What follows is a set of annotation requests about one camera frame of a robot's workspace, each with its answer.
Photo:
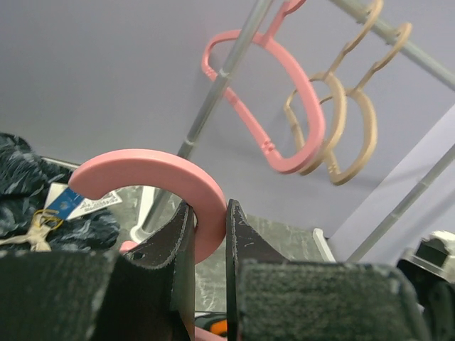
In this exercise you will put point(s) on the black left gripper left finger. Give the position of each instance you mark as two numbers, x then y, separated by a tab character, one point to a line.
54	295

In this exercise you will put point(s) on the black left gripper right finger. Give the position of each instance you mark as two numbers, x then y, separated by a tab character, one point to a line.
272	298

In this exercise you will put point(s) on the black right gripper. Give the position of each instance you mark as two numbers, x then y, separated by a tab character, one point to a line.
435	293

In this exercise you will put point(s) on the beige hanger right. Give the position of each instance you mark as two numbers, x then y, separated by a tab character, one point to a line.
370	124

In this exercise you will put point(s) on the blue white clothing tag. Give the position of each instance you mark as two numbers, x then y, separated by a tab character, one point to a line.
68	205

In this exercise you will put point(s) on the dark patterned garment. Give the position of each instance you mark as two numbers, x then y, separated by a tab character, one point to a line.
25	183

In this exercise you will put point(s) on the silver white clothes rack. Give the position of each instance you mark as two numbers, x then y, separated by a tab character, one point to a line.
323	96

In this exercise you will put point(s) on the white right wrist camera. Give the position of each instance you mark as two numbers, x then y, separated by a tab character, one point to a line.
434	254

